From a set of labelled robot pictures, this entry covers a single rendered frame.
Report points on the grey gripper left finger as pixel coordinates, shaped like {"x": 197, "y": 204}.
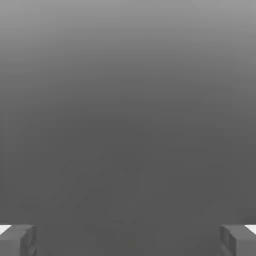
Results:
{"x": 16, "y": 240}

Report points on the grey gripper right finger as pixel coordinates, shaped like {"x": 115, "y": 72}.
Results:
{"x": 240, "y": 240}

